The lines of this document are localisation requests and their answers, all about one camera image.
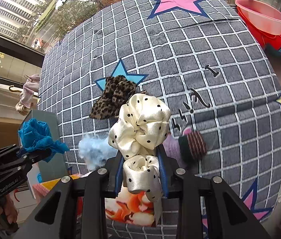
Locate gold wire rack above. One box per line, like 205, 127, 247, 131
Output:
22, 74, 40, 98

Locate person's left hand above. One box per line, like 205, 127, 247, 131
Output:
0, 194, 18, 224

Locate blue cloth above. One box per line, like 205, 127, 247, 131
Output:
18, 118, 69, 162
37, 173, 43, 183

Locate cream polka dot scrunchie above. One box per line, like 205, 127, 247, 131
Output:
107, 93, 172, 203

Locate grey checked star blanket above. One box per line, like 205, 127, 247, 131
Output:
37, 0, 281, 239

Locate red plastic basin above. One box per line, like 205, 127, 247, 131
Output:
237, 9, 281, 53

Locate light blue fluffy scrunchie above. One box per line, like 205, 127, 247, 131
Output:
78, 133, 117, 171

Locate pink plastic basin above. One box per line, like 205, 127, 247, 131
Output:
235, 0, 281, 35

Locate leopard print scrunchie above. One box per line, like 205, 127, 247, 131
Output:
90, 75, 137, 120

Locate purple striped knitted sock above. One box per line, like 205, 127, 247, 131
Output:
163, 127, 207, 168

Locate brown cardboard sheet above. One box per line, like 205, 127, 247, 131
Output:
0, 117, 22, 148

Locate pink patterned carton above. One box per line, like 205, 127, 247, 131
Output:
32, 178, 83, 217

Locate green white storage box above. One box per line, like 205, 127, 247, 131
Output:
18, 109, 69, 200

